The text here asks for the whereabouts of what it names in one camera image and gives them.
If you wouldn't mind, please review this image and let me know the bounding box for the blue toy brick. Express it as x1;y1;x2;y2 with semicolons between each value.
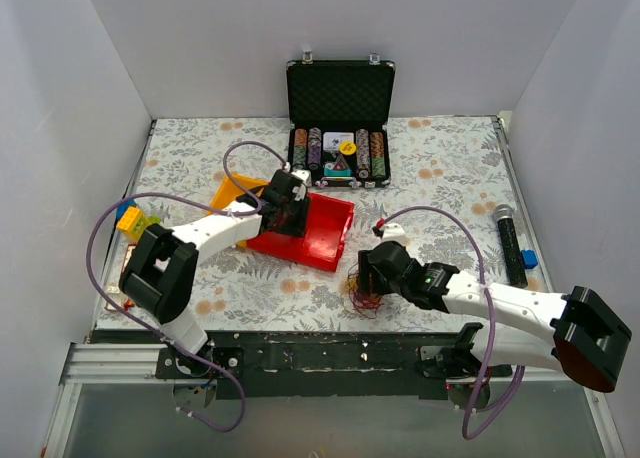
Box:
116;203;131;221
521;249;539;270

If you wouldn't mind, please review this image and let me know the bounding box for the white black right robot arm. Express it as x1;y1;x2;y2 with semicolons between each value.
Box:
358;241;632;393

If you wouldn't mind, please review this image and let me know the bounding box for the blue toy brick right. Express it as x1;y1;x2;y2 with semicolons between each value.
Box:
521;249;539;270

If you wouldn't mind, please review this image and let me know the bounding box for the yellow plastic bin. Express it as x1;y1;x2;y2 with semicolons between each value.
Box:
210;174;268;251

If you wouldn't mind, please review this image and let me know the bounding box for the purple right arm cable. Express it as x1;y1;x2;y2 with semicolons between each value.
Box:
377;205;526;440

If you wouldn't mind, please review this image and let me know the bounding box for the red white toy house block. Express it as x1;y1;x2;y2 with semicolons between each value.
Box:
103;245;139;312

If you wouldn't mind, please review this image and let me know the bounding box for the red plastic bin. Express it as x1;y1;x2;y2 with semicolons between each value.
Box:
246;193;354;272

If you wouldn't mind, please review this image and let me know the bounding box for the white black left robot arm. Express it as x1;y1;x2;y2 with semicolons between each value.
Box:
119;170;311;378

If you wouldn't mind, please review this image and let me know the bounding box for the blue toy brick left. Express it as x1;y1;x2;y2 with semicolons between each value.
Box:
116;203;131;221

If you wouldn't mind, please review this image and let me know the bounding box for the black handheld microphone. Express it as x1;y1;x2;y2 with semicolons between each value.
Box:
493;204;528;289

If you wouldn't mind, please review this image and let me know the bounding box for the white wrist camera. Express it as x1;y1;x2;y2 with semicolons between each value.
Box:
291;169;311;201
381;222;407;247

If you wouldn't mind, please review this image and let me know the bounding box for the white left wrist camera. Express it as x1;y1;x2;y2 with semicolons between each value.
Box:
291;169;311;201

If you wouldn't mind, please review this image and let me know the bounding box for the floral table mat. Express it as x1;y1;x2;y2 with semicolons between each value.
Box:
94;115;556;335

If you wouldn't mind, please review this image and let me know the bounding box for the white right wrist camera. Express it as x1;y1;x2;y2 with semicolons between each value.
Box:
381;222;407;247

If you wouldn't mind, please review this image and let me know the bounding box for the aluminium frame rail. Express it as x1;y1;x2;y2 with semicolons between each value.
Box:
60;344;163;385

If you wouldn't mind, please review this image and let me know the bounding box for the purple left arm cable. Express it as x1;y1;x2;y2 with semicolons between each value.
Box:
85;141;292;432

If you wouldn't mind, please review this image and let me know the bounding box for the black poker chip case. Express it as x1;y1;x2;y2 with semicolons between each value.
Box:
286;52;396;189

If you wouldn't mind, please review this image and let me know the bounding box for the colourful cable bundle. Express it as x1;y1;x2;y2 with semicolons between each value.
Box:
340;262;389;320

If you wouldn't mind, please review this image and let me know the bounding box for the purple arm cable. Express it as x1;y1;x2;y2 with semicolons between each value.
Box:
377;205;526;440
85;141;292;432

